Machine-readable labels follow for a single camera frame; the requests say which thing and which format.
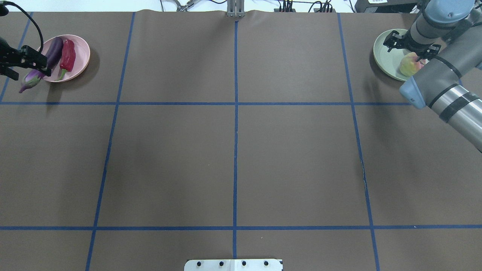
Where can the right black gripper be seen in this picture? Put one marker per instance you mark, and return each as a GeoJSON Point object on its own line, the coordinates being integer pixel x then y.
{"type": "Point", "coordinates": [396, 40]}

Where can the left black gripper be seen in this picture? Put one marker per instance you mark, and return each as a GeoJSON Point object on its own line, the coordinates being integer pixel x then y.
{"type": "Point", "coordinates": [8, 56]}

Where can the peach fruit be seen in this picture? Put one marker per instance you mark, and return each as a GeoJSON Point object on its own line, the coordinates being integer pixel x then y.
{"type": "Point", "coordinates": [411, 64]}

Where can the red chili pepper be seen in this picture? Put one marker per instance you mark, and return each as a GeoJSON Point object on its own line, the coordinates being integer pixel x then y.
{"type": "Point", "coordinates": [68, 58]}

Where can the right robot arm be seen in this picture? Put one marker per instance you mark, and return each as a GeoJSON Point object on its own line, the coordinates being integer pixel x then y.
{"type": "Point", "coordinates": [447, 33]}

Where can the green plate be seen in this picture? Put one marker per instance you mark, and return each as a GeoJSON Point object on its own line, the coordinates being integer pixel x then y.
{"type": "Point", "coordinates": [390, 62]}

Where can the pink plate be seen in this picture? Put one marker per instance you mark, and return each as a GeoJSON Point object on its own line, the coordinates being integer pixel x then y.
{"type": "Point", "coordinates": [83, 54]}

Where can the aluminium frame post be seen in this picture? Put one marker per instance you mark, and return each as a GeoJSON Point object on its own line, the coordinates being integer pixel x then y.
{"type": "Point", "coordinates": [235, 8]}

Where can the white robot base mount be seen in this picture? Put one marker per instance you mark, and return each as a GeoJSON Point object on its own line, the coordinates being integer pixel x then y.
{"type": "Point", "coordinates": [234, 265]}

